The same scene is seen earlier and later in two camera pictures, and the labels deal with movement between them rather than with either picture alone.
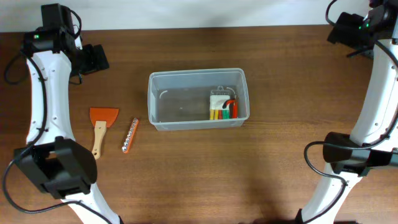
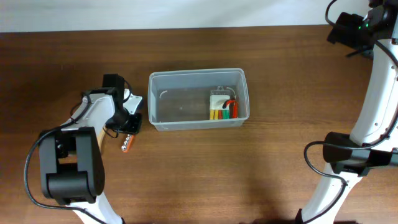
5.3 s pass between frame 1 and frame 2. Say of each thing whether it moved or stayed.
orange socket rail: stayed
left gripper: moved
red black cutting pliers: stayed
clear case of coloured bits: stayed
